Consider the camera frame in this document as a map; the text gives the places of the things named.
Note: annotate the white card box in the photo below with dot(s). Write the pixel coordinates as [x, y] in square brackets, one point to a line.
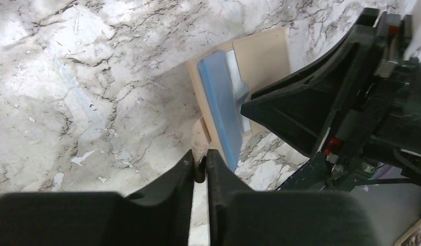
[412, 237]

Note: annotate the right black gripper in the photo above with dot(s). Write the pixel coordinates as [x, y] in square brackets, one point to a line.
[353, 110]

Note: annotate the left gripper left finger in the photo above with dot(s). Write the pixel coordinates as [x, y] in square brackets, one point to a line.
[157, 214]

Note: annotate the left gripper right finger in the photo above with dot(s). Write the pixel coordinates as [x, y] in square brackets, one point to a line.
[239, 215]

